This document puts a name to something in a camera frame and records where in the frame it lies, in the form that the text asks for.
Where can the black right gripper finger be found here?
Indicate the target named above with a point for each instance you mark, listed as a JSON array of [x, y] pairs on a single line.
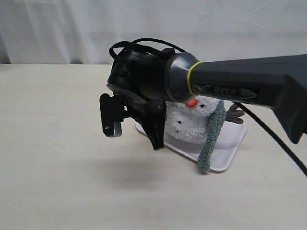
[[154, 129]]

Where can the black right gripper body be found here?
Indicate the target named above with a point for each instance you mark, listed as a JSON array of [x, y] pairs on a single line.
[[137, 79]]

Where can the white plush snowman toy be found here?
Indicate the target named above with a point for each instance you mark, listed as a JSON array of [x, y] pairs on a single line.
[[188, 122]]

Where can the green fuzzy scarf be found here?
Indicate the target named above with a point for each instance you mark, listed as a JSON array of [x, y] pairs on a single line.
[[215, 123]]

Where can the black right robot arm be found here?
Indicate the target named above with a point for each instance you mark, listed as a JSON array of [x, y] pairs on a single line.
[[279, 83]]

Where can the white rectangular tray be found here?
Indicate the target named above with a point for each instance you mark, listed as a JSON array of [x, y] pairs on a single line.
[[224, 151]]

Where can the white backdrop curtain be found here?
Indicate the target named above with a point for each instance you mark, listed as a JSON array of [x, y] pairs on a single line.
[[82, 31]]

